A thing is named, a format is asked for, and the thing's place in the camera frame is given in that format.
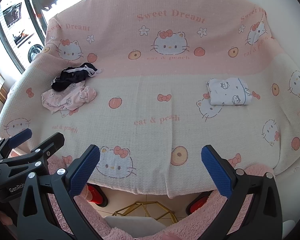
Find red black slipper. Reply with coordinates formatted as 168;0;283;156
186;191;212;216
86;184;108;207

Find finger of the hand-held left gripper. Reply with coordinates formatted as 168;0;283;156
0;128;32;160
0;132;65;178

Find washing machine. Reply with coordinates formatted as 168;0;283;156
27;44;45;62

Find pink fleece clothing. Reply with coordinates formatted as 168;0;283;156
0;155;277;240

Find pink bear printed pants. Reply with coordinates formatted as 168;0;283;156
41;85;97;115

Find black sliding door frame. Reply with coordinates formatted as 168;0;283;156
20;0;50;46

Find pink white cat printed blanket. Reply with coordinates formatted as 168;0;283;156
0;0;300;198

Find white stool seat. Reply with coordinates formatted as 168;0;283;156
104;216;167;232

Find built-in oven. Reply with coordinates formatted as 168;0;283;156
1;2;25;28
12;29;32;47

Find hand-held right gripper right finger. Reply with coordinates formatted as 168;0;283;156
201;144;283;240

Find gold wire frame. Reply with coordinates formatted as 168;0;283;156
111;200;178;225

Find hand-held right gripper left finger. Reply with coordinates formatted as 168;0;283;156
16;144;108;240

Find black white striped shorts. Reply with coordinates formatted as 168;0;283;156
51;62;103;92

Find white printed folded garment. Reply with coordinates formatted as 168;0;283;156
206;77;253;106

